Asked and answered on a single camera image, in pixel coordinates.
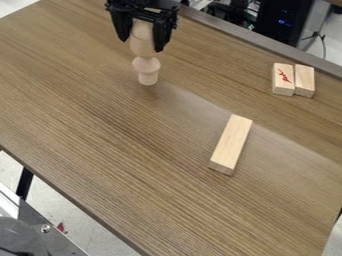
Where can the black computer tower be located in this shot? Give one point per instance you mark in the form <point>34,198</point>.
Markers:
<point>280,20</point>

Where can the wooden peg toy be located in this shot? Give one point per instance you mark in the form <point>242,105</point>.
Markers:
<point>146,63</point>

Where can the wooden block with red mark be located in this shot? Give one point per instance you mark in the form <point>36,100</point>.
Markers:
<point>283,79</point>

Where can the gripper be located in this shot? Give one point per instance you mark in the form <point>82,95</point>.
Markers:
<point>147,6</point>

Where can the long wooden block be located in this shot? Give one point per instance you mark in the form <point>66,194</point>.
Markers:
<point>231,144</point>

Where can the plain short wooden block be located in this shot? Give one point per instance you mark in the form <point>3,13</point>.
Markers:
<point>305,80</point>

